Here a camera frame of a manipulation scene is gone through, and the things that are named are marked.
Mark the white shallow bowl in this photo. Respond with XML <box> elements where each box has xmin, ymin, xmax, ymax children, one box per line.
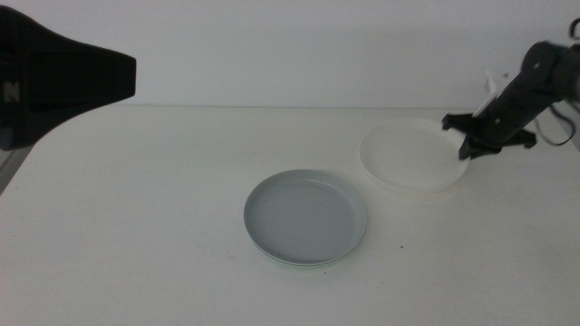
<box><xmin>358</xmin><ymin>117</ymin><xmax>470</xmax><ymax>194</ymax></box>

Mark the grey-blue shallow bowl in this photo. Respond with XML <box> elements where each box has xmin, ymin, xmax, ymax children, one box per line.
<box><xmin>243</xmin><ymin>168</ymin><xmax>368</xmax><ymax>266</ymax></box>

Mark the green shallow bowl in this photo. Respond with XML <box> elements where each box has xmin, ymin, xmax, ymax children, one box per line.
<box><xmin>247</xmin><ymin>225</ymin><xmax>364</xmax><ymax>269</ymax></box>

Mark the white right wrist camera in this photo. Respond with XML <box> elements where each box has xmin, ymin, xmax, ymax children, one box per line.
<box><xmin>470</xmin><ymin>71</ymin><xmax>511</xmax><ymax>120</ymax></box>

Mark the black right camera cable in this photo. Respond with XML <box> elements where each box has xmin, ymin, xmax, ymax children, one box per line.
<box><xmin>534</xmin><ymin>17</ymin><xmax>580</xmax><ymax>148</ymax></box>

